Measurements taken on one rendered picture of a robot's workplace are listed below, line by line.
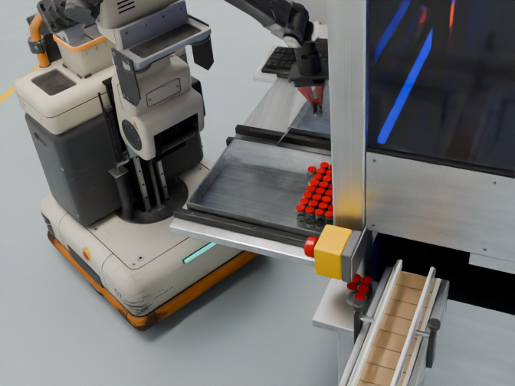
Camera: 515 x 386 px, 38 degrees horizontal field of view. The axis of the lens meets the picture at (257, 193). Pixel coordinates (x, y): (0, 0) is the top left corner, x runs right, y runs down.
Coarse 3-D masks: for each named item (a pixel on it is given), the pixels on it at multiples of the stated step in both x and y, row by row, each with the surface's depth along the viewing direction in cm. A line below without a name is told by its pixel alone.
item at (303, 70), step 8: (296, 56) 176; (312, 56) 174; (304, 64) 175; (312, 64) 175; (320, 64) 177; (328, 64) 179; (296, 72) 180; (304, 72) 176; (312, 72) 176; (320, 72) 177; (328, 72) 176; (288, 80) 179
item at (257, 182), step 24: (240, 144) 185; (264, 144) 182; (216, 168) 178; (240, 168) 181; (264, 168) 180; (288, 168) 179; (216, 192) 175; (240, 192) 174; (264, 192) 173; (288, 192) 172; (240, 216) 163; (264, 216) 167; (288, 216) 166
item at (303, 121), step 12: (324, 96) 202; (300, 108) 193; (312, 108) 198; (324, 108) 198; (300, 120) 194; (312, 120) 194; (324, 120) 193; (288, 132) 188; (300, 132) 186; (312, 132) 185; (324, 132) 184
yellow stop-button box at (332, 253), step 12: (324, 228) 141; (336, 228) 140; (324, 240) 138; (336, 240) 138; (348, 240) 137; (324, 252) 136; (336, 252) 135; (348, 252) 135; (324, 264) 138; (336, 264) 137; (348, 264) 136; (336, 276) 139; (348, 276) 138
